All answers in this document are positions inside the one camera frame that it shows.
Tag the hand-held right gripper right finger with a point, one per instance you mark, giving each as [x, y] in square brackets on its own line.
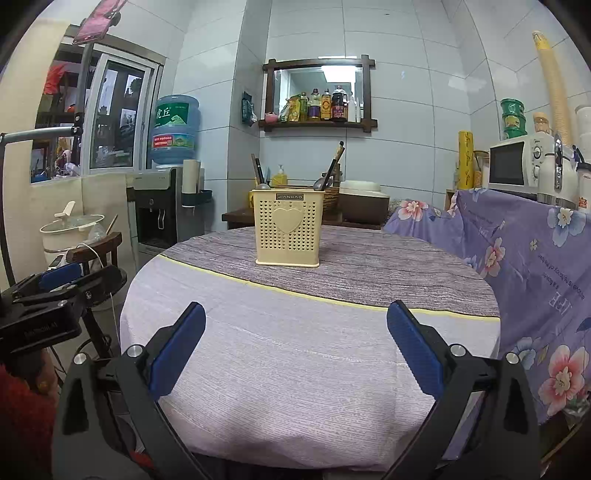
[415, 350]

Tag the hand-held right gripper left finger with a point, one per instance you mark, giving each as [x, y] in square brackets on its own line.
[178, 350]

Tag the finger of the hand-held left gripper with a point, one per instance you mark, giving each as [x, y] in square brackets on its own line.
[101, 284]
[60, 277]

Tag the cream perforated utensil holder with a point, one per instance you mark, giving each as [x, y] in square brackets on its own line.
[286, 244]

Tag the person's left forearm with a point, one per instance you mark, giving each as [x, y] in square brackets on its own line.
[23, 415]

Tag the dark wooden chair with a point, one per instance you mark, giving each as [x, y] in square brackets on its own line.
[97, 244]

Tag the white cooking pot with lid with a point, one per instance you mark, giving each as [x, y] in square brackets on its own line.
[69, 230]

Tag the grey water dispenser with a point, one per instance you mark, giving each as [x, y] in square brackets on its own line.
[154, 207]

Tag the black cup holder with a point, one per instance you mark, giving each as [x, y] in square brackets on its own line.
[198, 197]

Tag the purple floral cloth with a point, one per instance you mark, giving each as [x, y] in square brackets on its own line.
[531, 277]

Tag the white paper cup stack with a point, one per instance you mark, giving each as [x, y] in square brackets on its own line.
[190, 175]

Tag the small wooden box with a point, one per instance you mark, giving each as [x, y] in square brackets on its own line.
[450, 198]

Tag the white and brown rice cooker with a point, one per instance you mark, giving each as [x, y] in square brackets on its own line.
[362, 203]

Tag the blue water jug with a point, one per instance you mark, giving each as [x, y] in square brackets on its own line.
[174, 129]

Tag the white framed window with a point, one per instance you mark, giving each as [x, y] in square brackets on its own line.
[120, 110]

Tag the woven wicker basket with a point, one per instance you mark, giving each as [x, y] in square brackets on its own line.
[330, 198]

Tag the yellow patterned roll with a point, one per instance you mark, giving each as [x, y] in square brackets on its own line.
[465, 159]

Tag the yellow soap bottle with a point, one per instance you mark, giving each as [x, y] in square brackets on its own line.
[279, 177]

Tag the white microwave oven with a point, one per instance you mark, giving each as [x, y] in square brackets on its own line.
[508, 166]

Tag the white electric kettle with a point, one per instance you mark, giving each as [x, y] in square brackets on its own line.
[558, 170]

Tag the small pink pot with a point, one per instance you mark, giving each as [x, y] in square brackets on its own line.
[270, 117]

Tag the white plastic bottle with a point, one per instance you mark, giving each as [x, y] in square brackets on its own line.
[351, 110]

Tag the green paper bowls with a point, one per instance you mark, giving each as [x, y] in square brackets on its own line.
[512, 117]

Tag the large dark soy sauce bottle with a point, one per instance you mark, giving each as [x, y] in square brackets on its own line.
[339, 106]

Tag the yellow green seasoning packet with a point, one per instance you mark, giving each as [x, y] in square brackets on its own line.
[291, 110]

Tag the brown sauce bottle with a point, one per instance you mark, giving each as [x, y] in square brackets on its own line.
[326, 108]

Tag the glass jar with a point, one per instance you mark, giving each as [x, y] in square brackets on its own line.
[542, 124]

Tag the pink phone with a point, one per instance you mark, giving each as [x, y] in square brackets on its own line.
[101, 21]

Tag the purple label sauce bottle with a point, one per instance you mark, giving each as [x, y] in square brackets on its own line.
[315, 108]

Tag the yellow oil bottle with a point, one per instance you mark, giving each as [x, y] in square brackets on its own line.
[304, 108]

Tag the tall yellow paper cup stack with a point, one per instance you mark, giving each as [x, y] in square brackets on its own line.
[551, 83]

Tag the black wall pouch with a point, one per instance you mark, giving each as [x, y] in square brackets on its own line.
[248, 108]

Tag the dark wooden framed wall shelf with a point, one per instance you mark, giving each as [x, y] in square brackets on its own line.
[318, 127]

